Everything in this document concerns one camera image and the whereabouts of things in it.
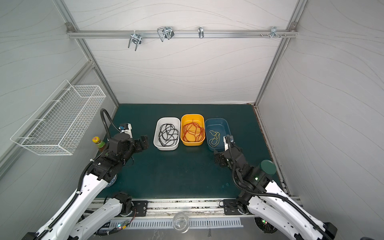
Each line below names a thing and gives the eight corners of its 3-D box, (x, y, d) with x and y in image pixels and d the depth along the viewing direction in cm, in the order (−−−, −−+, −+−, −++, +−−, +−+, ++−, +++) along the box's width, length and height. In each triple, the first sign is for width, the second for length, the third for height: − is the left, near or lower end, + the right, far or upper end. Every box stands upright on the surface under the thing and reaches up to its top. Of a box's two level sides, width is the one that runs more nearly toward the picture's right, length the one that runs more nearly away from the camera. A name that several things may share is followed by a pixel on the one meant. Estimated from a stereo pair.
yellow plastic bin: (179, 146, 99) (178, 141, 93) (181, 119, 114) (181, 113, 109) (205, 146, 99) (206, 141, 94) (204, 119, 114) (204, 113, 109)
